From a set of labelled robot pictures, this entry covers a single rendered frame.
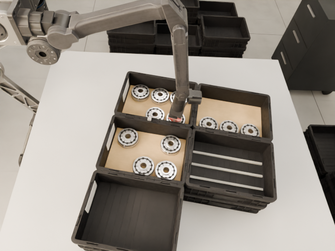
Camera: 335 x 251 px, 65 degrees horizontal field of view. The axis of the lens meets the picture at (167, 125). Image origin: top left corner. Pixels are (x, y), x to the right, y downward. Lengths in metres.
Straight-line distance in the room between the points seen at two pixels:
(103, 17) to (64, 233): 0.96
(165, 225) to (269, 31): 2.92
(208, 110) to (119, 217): 0.74
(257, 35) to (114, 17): 2.80
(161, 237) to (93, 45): 2.37
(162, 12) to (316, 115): 2.35
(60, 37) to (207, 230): 1.04
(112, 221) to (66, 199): 0.31
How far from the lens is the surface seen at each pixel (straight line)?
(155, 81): 1.51
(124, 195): 1.25
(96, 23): 0.90
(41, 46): 1.34
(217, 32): 2.58
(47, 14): 0.98
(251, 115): 1.56
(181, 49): 0.96
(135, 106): 1.48
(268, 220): 1.48
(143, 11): 0.85
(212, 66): 1.93
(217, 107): 1.53
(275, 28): 3.75
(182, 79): 1.10
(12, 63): 3.15
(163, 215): 1.22
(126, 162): 1.31
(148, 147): 1.34
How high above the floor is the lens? 2.02
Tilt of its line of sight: 57 degrees down
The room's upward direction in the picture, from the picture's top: 8 degrees clockwise
